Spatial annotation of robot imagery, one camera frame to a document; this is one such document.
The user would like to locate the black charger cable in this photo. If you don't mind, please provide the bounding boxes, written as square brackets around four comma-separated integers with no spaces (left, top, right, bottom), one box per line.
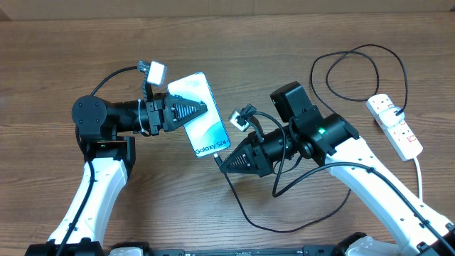
[213,43,412,234]

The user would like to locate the white charger plug adapter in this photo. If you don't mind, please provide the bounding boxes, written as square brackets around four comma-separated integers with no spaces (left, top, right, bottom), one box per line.
[378,107,405,129]

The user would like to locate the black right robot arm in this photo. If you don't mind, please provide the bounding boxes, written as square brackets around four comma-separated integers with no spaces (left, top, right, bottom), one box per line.
[215,82,454,255]

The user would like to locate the white power strip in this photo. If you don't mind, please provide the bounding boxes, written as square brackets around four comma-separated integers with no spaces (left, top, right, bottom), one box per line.
[365,94,423,161]

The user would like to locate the Samsung Galaxy smartphone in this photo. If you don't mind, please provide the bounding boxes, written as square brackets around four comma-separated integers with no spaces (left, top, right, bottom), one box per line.
[167,72,230,158]

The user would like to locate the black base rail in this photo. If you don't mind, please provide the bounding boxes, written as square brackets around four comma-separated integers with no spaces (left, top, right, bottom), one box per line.
[106,242,336,256]

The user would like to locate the white power strip cord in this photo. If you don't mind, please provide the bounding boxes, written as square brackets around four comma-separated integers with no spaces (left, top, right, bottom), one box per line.
[412,156,424,202]

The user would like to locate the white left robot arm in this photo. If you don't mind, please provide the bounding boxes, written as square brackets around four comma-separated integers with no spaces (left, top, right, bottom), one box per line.
[26,93,208,255]

